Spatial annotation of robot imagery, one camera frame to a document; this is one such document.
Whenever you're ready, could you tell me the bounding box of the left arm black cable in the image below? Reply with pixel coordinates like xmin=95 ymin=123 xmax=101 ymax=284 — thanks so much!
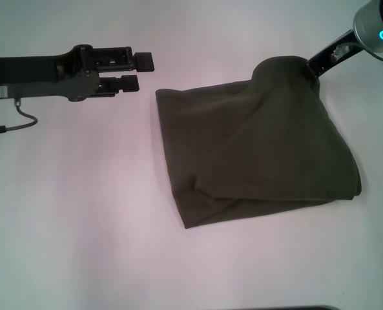
xmin=0 ymin=98 xmax=39 ymax=136

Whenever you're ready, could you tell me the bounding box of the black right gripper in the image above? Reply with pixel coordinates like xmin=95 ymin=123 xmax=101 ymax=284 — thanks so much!
xmin=306 ymin=29 xmax=363 ymax=79

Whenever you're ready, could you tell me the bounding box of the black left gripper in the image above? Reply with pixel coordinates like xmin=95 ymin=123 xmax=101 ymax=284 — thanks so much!
xmin=0 ymin=44 xmax=156 ymax=103

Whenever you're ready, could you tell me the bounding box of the dark green printed T-shirt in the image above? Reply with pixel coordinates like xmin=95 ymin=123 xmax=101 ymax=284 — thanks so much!
xmin=154 ymin=55 xmax=363 ymax=231

